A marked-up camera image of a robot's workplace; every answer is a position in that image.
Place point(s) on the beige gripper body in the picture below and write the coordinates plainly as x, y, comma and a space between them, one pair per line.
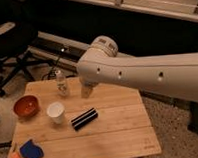
86, 90

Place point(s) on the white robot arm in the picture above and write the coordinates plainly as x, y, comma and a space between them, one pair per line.
170, 75

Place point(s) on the orange ceramic bowl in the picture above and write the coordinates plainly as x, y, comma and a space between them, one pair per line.
27, 106

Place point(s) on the black and white striped block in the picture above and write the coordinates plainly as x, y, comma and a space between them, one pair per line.
84, 118

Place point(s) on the clear plastic bottle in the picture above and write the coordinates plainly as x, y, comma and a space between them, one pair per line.
62, 83

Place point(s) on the black office chair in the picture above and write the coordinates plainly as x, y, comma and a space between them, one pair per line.
15, 37

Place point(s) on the long metal rail beam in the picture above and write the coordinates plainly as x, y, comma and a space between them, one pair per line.
52, 47

